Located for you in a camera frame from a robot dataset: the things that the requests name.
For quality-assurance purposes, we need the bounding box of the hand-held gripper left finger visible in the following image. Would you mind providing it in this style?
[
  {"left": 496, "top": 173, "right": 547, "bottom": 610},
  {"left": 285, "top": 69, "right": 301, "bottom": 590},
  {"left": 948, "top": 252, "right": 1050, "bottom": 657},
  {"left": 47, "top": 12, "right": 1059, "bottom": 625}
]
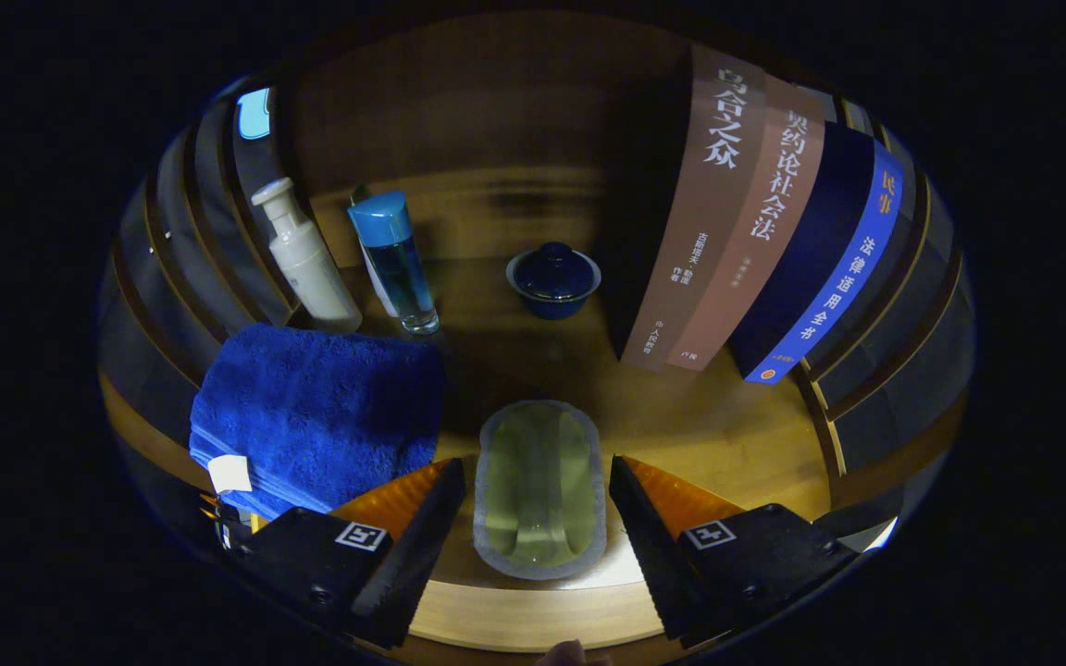
[{"left": 228, "top": 458, "right": 467, "bottom": 650}]

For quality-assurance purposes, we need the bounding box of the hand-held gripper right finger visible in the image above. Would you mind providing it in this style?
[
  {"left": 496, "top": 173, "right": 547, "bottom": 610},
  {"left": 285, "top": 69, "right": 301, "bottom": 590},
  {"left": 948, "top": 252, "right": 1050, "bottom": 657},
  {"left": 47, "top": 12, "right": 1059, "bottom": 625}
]
[{"left": 609, "top": 455, "right": 860, "bottom": 648}]

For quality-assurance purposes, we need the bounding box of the green sponge with grey base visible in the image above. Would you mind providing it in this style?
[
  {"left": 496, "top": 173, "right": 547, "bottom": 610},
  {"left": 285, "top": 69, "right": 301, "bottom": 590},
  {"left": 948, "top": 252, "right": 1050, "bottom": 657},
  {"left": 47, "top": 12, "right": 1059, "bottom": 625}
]
[{"left": 473, "top": 400, "right": 608, "bottom": 582}]

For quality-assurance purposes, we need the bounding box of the wooden countertop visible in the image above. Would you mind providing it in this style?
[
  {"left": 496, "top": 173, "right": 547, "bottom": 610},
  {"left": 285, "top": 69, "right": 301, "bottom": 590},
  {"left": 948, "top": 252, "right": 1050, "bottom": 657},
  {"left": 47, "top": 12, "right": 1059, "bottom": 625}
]
[{"left": 100, "top": 166, "right": 967, "bottom": 654}]

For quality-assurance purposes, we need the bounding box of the wooden cabinet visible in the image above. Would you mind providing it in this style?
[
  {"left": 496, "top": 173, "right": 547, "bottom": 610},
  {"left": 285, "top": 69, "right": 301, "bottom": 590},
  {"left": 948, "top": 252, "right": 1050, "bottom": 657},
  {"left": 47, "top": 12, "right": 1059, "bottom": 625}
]
[{"left": 96, "top": 9, "right": 976, "bottom": 662}]

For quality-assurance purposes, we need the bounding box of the blue folded towel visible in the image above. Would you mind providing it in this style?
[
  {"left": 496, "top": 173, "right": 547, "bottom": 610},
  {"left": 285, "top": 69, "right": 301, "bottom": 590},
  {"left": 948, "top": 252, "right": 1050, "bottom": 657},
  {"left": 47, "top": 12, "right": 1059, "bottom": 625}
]
[{"left": 189, "top": 322, "right": 447, "bottom": 521}]

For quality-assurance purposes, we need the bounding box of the clear bottle with blue cap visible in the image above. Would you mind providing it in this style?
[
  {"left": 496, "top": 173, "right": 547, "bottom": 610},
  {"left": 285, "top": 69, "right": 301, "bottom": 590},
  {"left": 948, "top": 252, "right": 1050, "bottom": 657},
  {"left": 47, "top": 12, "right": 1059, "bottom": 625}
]
[{"left": 347, "top": 191, "right": 440, "bottom": 335}]

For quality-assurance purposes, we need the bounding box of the dark blue lidded teacup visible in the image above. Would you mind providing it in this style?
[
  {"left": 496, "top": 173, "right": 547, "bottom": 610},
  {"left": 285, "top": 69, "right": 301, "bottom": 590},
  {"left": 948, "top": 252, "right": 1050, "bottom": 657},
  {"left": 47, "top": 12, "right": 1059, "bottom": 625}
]
[{"left": 506, "top": 241, "right": 602, "bottom": 321}]

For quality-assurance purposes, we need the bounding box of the white pump bottle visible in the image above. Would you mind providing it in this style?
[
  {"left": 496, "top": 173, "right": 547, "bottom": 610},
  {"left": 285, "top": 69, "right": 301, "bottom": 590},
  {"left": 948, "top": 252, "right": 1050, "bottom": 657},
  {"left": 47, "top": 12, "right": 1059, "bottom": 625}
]
[{"left": 250, "top": 177, "right": 364, "bottom": 334}]

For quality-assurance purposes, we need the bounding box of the reddish brown book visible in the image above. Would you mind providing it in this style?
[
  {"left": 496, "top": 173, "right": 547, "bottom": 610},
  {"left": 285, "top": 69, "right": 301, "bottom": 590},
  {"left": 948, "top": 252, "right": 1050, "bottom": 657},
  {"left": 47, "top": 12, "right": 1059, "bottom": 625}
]
[{"left": 667, "top": 74, "right": 827, "bottom": 373}]

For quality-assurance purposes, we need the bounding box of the blue book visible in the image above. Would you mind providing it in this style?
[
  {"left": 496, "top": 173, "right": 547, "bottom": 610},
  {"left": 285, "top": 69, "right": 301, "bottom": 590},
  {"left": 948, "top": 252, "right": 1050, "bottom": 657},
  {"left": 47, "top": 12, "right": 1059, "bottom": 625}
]
[{"left": 727, "top": 120, "right": 906, "bottom": 385}]

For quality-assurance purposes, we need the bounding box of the dark brown book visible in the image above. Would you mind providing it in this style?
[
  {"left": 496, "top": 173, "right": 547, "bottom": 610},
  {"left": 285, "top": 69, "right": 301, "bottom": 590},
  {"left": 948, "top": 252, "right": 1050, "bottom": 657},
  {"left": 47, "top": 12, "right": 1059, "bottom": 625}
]
[{"left": 621, "top": 44, "right": 775, "bottom": 373}]

